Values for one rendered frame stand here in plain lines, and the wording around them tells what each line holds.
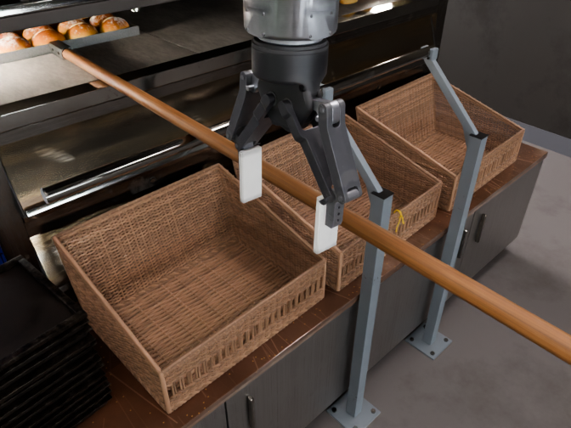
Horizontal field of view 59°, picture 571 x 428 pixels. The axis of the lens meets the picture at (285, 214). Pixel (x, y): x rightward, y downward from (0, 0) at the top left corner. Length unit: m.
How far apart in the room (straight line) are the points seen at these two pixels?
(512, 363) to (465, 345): 0.19
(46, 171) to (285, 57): 0.99
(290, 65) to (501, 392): 1.84
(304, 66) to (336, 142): 0.08
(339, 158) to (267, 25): 0.14
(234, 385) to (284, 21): 1.01
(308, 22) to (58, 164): 1.02
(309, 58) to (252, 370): 0.99
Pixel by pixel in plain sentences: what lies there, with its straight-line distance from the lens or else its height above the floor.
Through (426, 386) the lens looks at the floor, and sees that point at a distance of 2.10.
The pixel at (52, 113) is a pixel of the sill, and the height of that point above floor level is 1.15.
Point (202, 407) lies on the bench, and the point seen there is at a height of 0.58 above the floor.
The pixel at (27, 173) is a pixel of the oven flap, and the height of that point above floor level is 1.02.
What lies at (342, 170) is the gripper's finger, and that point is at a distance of 0.49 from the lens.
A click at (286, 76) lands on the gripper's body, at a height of 1.48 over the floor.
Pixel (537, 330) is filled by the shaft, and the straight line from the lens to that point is 0.67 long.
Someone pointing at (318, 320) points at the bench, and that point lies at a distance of 1.46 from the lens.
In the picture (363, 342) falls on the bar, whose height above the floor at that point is 0.41.
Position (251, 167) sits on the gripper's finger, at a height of 1.34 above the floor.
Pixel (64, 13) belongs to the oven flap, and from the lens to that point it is 1.14.
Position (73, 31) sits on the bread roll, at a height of 1.22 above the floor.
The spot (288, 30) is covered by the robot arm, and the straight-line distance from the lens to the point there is 0.47.
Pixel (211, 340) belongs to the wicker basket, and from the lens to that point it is 1.23.
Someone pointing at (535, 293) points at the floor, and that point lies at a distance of 2.63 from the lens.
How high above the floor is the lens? 1.65
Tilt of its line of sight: 35 degrees down
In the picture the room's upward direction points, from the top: straight up
